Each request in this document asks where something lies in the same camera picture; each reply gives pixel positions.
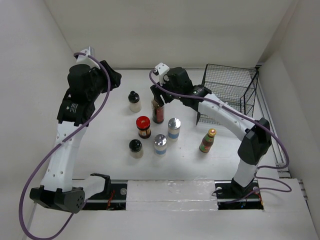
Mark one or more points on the black cap shaker far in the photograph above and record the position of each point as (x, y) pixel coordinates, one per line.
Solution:
(134, 102)

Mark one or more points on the tall dark sauce bottle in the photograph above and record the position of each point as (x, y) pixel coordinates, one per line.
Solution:
(157, 112)

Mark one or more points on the yellow cap chili sauce bottle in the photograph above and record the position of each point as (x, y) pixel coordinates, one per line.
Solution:
(208, 141)

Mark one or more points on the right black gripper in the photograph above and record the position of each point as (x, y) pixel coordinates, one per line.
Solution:
(157, 96)

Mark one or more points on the black wire rack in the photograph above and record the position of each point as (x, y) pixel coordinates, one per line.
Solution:
(233, 85)

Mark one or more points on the red lid sauce jar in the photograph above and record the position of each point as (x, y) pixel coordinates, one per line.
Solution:
(143, 125)

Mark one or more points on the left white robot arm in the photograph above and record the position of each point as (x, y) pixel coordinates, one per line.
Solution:
(56, 190)

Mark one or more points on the silver cap blue label shaker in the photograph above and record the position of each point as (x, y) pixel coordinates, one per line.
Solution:
(173, 129)
(160, 145)

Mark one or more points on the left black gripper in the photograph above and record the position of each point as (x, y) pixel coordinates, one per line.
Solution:
(115, 76)

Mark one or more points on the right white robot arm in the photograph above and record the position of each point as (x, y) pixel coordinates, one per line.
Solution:
(254, 135)

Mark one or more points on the black cap shaker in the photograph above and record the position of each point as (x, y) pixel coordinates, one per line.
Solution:
(134, 102)
(136, 148)

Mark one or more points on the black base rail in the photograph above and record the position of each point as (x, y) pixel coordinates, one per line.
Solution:
(174, 195)

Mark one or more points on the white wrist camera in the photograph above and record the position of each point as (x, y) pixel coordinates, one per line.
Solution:
(160, 71)
(84, 59)

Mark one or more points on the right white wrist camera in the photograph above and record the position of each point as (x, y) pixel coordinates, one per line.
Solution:
(160, 71)

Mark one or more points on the black cap shaker near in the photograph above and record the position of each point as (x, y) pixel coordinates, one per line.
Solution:
(136, 148)

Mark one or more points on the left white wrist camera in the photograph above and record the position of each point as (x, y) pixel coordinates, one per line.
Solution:
(84, 59)

